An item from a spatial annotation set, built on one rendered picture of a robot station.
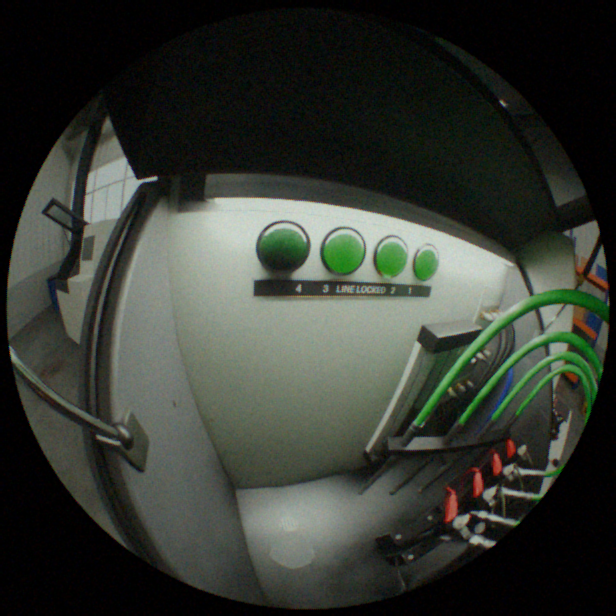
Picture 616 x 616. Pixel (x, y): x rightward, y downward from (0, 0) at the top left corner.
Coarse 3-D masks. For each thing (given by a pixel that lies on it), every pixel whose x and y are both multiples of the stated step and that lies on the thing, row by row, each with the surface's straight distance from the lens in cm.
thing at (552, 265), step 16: (544, 240) 61; (560, 240) 60; (528, 256) 61; (544, 256) 60; (560, 256) 60; (528, 272) 60; (544, 272) 60; (560, 272) 59; (544, 288) 59; (560, 288) 59; (544, 320) 59; (560, 320) 59
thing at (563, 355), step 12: (552, 360) 40; (564, 360) 40; (576, 360) 40; (528, 372) 41; (588, 372) 40; (504, 408) 45; (492, 420) 46; (480, 432) 48; (504, 492) 53; (516, 492) 52; (528, 492) 53
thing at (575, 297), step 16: (528, 304) 23; (544, 304) 23; (560, 304) 23; (576, 304) 23; (592, 304) 23; (496, 320) 25; (512, 320) 24; (608, 320) 23; (480, 336) 26; (448, 384) 30; (432, 400) 32
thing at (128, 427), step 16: (16, 368) 8; (32, 384) 9; (48, 400) 9; (64, 400) 10; (64, 416) 10; (80, 416) 10; (128, 416) 13; (96, 432) 11; (112, 432) 12; (128, 432) 13; (144, 432) 15; (112, 448) 13; (128, 448) 13; (144, 448) 15; (144, 464) 15
